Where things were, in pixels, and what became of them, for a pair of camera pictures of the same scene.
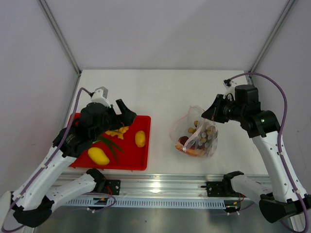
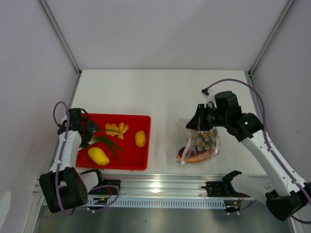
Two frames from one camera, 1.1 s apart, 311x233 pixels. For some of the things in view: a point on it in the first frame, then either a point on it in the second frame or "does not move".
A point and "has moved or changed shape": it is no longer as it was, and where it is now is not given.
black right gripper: (213, 113) -> (198, 122)
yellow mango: (98, 156) does not move
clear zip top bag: (193, 135) has moved or changed shape
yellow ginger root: (119, 132) does not move
